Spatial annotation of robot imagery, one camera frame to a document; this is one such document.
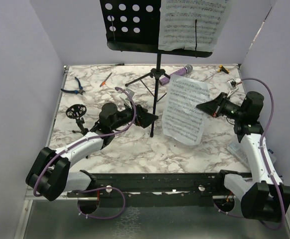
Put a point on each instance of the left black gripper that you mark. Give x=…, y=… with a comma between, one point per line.
x=143, y=118

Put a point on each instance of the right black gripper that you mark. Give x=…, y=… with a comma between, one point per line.
x=215, y=107

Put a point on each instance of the sheet music page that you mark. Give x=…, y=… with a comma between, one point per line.
x=181, y=120
x=193, y=25

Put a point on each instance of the black perforated music stand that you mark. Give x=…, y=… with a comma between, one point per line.
x=133, y=26

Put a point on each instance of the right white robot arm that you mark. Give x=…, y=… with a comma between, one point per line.
x=266, y=198

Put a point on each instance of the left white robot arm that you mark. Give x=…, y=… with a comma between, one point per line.
x=50, y=174

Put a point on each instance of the purple glitter microphone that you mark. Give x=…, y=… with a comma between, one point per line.
x=181, y=72

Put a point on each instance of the orange grey pen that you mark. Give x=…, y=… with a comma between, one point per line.
x=105, y=80

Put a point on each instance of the small black microphone tripod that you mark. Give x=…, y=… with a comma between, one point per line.
x=76, y=112

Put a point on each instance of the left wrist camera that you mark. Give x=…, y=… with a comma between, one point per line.
x=125, y=97

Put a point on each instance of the yellow handled screwdriver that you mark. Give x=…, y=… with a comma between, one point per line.
x=223, y=69

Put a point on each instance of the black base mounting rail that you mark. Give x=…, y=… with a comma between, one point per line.
x=154, y=189

